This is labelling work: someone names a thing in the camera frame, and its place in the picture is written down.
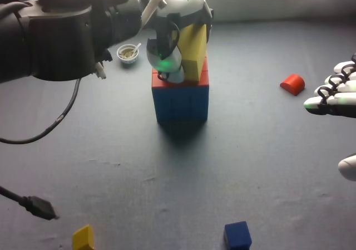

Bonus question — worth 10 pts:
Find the red half-cylinder block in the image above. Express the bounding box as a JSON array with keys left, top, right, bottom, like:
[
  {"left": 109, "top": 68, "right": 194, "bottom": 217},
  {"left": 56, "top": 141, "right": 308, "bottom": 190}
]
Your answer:
[{"left": 279, "top": 73, "right": 306, "bottom": 97}]

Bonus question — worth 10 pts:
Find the grey table cloth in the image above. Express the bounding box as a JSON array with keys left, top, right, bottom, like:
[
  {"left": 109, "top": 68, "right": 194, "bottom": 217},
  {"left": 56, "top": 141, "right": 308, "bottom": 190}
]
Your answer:
[{"left": 0, "top": 20, "right": 356, "bottom": 250}]

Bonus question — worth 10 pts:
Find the large yellow block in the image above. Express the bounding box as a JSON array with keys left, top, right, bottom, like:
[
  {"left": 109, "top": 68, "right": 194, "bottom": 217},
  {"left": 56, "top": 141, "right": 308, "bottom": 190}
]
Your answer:
[{"left": 176, "top": 23, "right": 208, "bottom": 84}]

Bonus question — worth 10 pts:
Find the small bowl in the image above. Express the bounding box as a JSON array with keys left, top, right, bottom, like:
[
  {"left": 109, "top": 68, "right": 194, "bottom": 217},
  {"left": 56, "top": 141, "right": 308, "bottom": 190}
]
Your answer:
[{"left": 116, "top": 43, "right": 140, "bottom": 67}]

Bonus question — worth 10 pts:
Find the small blue cube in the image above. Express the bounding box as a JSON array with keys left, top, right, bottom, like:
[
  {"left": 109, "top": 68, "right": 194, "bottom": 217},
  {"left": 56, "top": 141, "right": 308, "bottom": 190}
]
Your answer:
[{"left": 224, "top": 220, "right": 253, "bottom": 250}]

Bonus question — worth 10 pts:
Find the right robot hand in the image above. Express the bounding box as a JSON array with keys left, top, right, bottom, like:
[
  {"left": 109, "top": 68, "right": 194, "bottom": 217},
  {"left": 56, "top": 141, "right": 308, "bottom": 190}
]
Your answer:
[{"left": 303, "top": 54, "right": 356, "bottom": 182}]

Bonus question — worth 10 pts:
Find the black cable with plug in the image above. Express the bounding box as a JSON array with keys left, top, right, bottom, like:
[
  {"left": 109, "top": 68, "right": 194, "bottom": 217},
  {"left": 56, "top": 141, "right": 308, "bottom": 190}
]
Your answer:
[{"left": 0, "top": 185, "right": 61, "bottom": 221}]

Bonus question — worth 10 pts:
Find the Rubik's cube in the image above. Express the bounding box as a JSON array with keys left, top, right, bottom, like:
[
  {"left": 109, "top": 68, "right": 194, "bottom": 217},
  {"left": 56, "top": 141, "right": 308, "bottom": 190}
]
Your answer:
[{"left": 151, "top": 52, "right": 210, "bottom": 122}]

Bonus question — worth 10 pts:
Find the small yellow cube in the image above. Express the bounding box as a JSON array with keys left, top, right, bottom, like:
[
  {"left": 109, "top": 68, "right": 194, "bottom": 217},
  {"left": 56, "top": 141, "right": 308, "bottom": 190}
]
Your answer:
[{"left": 72, "top": 224, "right": 95, "bottom": 250}]

